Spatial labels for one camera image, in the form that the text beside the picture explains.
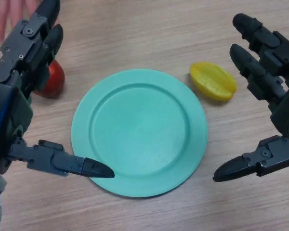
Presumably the bare person hand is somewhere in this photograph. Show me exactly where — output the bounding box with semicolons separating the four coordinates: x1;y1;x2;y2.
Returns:
0;0;43;46

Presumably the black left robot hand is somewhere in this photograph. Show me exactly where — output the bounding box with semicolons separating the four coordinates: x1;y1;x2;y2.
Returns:
0;0;115;179

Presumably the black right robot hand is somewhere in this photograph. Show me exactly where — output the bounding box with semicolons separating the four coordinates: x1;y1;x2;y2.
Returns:
213;13;289;183

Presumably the red apple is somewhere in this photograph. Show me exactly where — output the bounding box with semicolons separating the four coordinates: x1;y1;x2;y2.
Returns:
34;60;66;98

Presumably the green round plate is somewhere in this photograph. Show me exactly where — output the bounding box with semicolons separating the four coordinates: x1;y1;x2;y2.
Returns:
71;69;209;198

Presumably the yellow starfruit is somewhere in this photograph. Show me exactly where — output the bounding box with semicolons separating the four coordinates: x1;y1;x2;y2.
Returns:
189;61;237;102

